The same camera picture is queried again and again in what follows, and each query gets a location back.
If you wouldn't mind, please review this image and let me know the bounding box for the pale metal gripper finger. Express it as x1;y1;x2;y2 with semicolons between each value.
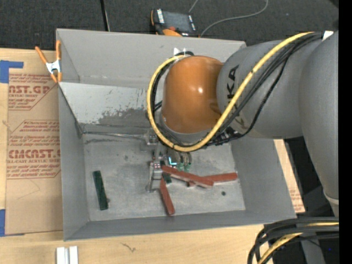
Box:
145;160;163;194
139;130;158;152

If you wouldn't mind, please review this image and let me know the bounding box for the red-brown flat block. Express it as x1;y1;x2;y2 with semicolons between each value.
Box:
159;178;176;217
188;172;238;188
161;165;215;189

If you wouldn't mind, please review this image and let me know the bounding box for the grey metal bin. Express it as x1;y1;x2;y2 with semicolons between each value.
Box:
56;28;298;241

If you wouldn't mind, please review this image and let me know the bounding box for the brown cardboard board red print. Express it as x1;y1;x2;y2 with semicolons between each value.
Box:
0;47;306;235

